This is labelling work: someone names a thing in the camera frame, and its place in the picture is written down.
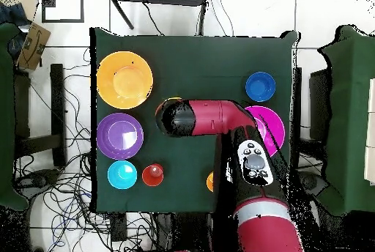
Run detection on black stand foot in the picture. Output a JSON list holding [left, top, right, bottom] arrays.
[[297, 171, 330, 200], [14, 168, 61, 199]]

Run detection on cardboard box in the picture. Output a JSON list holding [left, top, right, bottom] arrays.
[[16, 22, 51, 71]]

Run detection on orange cup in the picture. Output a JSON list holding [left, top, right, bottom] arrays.
[[206, 171, 215, 193]]

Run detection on purple bowl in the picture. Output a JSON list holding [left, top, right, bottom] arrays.
[[96, 112, 145, 160]]

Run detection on red cup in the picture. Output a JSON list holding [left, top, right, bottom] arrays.
[[141, 163, 165, 188]]

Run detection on blue cloth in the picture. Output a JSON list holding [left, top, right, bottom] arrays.
[[0, 1, 30, 27]]

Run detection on black floor stand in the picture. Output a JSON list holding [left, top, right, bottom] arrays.
[[14, 63, 67, 167]]

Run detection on black box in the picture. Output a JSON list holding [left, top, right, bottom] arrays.
[[308, 68, 333, 141]]

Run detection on dark green tablecloth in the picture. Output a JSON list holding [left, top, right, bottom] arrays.
[[89, 26, 300, 215]]

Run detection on small cyan bowl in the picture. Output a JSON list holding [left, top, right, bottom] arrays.
[[107, 160, 138, 190]]

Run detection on large pink bowl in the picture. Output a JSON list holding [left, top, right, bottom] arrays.
[[244, 105, 286, 158]]

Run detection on black square frame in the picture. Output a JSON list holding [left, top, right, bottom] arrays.
[[41, 0, 85, 23]]

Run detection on small dark blue bowl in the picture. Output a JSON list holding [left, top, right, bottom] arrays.
[[245, 71, 277, 103]]

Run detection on large yellow bowl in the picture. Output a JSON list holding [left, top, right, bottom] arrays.
[[96, 51, 154, 110]]

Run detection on tangle of cables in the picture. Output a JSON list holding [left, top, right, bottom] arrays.
[[12, 46, 159, 252]]

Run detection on black power strip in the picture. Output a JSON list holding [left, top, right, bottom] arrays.
[[110, 212, 127, 242]]

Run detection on green covered side table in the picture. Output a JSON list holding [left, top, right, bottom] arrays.
[[317, 24, 375, 216], [0, 22, 30, 212]]

